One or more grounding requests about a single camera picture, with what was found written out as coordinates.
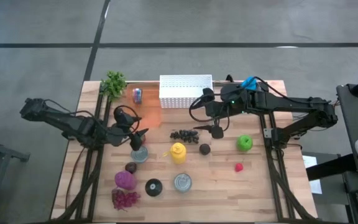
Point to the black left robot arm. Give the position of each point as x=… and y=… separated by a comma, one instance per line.
x=57, y=119

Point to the green artificial plant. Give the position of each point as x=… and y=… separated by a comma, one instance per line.
x=113, y=84

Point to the blue plastic squeeze bottle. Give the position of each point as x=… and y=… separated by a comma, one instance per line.
x=249, y=83

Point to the small striped label can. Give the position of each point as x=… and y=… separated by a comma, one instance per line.
x=137, y=95

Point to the yellow plastic squeeze bottle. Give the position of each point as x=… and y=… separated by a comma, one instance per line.
x=179, y=153

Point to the clear bottle with black cap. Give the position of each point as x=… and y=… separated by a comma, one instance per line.
x=153, y=187

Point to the purple toy grape bunch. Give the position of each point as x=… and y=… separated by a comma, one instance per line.
x=124, y=199

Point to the dark brown toy fig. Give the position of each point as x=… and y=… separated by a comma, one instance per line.
x=130, y=167

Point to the black toy avocado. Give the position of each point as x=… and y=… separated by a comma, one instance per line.
x=204, y=149

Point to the teal yellow tuna can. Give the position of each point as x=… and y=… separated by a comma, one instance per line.
x=139, y=155

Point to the blue solid white tuna can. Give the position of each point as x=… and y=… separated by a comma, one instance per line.
x=182, y=182

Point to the white perforated metal basket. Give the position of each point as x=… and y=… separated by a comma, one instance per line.
x=185, y=91

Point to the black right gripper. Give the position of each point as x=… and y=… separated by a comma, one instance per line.
x=219, y=113

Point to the green toy apple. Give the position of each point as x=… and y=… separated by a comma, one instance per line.
x=244, y=143

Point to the small red toy cherry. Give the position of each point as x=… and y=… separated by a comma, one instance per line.
x=239, y=167

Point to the black aluminium table frame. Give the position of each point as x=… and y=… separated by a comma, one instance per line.
x=94, y=186
x=273, y=186

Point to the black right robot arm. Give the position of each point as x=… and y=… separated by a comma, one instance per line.
x=291, y=104

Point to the silver corner bracket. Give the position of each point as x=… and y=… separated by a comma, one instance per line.
x=268, y=133

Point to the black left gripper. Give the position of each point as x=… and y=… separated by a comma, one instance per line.
x=123, y=133

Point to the white paper sheet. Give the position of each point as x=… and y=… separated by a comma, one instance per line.
x=311, y=174

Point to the black toy grape bunch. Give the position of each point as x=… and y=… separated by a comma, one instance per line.
x=185, y=136

